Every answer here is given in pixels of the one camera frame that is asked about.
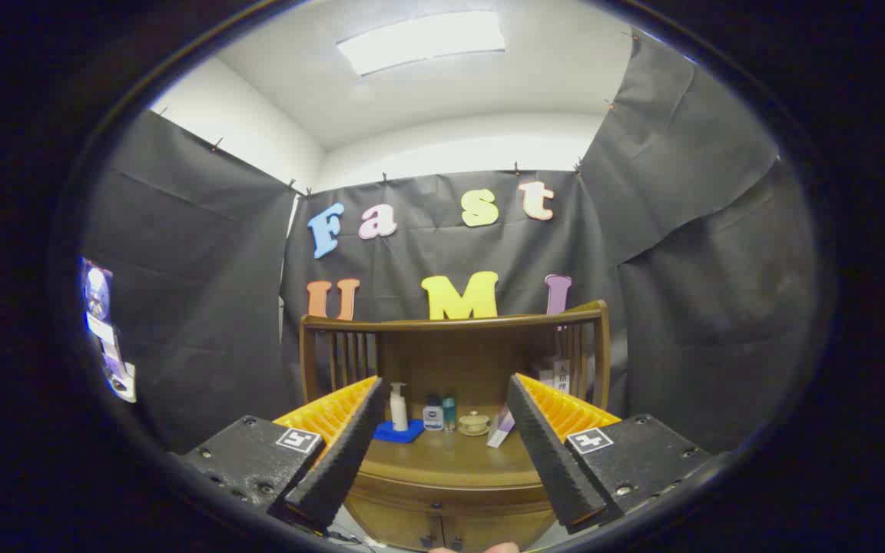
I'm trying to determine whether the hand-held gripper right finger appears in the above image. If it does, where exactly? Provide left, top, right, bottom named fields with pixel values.
left=505, top=373, right=712, bottom=534

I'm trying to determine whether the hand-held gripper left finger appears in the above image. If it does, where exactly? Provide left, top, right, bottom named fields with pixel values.
left=178, top=376, right=386, bottom=531

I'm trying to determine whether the wooden drawer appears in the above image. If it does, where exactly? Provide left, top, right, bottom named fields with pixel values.
left=344, top=485, right=559, bottom=538

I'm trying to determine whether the wooden countertop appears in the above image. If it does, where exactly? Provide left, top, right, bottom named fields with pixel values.
left=360, top=425, right=549, bottom=494

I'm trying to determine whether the brown wooden cabinet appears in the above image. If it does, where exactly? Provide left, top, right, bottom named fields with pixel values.
left=299, top=300, right=612, bottom=553

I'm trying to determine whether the purple white box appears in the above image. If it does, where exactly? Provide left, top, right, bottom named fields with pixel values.
left=486, top=406, right=516, bottom=449

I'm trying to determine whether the blue folded cloth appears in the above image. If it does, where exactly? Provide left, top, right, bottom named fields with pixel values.
left=373, top=419, right=426, bottom=444

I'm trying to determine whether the white pump bottle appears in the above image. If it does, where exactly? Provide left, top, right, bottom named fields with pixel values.
left=389, top=382, right=409, bottom=432

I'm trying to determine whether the black backdrop cloth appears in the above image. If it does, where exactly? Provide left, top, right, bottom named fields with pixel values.
left=81, top=31, right=820, bottom=454

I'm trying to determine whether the ceiling light panel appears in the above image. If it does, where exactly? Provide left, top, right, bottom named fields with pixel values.
left=336, top=10, right=506, bottom=77

